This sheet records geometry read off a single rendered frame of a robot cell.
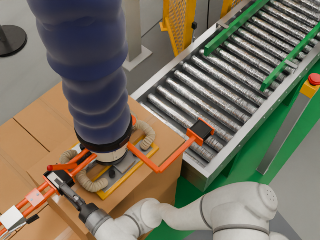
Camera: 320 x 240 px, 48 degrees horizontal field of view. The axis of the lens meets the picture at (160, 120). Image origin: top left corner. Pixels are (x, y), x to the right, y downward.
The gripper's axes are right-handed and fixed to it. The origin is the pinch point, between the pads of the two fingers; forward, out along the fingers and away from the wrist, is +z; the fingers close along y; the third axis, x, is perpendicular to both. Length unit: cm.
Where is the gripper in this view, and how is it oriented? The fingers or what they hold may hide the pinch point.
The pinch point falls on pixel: (56, 182)
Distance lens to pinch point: 145.8
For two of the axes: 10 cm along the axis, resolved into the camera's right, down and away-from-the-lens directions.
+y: -0.2, 5.4, 8.4
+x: 6.6, -6.2, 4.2
